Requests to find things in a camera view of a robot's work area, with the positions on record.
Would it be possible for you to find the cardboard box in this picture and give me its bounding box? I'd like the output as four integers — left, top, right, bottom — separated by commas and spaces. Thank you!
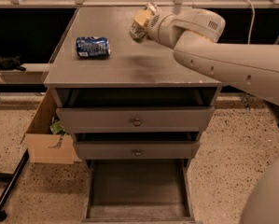
25, 90, 76, 164

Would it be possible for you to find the grey drawer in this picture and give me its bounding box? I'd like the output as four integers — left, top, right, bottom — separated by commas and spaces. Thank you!
82, 160, 196, 224
74, 141, 200, 160
56, 107, 214, 133

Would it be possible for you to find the green snack bag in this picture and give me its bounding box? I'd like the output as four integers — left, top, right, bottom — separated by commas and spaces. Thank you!
49, 117, 65, 135

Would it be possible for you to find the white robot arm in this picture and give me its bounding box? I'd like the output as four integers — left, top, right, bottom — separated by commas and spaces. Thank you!
133, 8, 279, 224

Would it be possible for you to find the black object on rail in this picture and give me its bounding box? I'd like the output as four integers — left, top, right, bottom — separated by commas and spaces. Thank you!
0, 56, 26, 72

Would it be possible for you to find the grey drawer cabinet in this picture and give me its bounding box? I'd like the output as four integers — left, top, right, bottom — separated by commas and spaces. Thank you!
43, 6, 230, 170

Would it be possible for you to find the black floor stand bar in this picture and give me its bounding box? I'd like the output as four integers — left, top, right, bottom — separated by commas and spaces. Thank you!
0, 150, 29, 222

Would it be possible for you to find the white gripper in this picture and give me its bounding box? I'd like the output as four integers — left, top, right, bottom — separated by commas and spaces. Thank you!
133, 10, 188, 49

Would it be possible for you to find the grey bottom drawer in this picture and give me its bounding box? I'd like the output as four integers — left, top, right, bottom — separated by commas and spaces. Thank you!
82, 160, 196, 224

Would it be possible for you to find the green 7up can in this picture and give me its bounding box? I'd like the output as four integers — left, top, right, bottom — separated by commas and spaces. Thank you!
128, 2, 161, 45

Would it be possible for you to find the grey middle drawer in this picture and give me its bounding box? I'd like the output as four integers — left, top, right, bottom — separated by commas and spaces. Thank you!
74, 141, 200, 160

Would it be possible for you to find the blue pepsi can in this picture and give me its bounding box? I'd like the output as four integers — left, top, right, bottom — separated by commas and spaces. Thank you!
76, 36, 111, 58

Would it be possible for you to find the grey top drawer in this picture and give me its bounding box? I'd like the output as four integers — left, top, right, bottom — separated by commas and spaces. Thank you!
56, 107, 214, 133

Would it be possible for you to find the white cable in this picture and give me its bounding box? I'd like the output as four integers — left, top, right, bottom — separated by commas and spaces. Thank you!
241, 0, 256, 45

